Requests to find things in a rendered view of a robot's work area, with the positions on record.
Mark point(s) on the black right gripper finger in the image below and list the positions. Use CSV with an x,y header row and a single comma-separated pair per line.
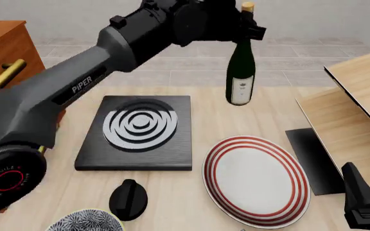
x,y
358,187

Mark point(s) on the blue patterned bowl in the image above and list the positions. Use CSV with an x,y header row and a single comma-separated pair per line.
x,y
85,221

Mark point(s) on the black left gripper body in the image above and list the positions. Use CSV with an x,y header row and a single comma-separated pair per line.
x,y
223,19

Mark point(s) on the dark green wine bottle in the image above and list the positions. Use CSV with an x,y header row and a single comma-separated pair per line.
x,y
240,72

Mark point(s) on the round black stove knob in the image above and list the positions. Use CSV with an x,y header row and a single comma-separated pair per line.
x,y
128,201

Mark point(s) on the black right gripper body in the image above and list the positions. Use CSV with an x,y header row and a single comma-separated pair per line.
x,y
369,217

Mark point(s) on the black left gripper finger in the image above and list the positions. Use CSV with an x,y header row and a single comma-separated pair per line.
x,y
256,30

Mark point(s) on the grey and black left robot arm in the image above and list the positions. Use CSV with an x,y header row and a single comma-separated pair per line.
x,y
75,79

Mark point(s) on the flat black stove plate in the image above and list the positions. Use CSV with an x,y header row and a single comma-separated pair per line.
x,y
140,144

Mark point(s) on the pale wooden black-edged box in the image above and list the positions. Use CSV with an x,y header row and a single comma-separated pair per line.
x,y
348,115

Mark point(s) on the wooden cabinet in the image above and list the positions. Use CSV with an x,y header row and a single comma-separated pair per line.
x,y
2,33

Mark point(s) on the white plate with red rings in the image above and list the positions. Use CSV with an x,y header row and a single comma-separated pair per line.
x,y
255,183

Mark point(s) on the wooden cabinet drawer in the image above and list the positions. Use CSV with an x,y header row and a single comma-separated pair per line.
x,y
27,54

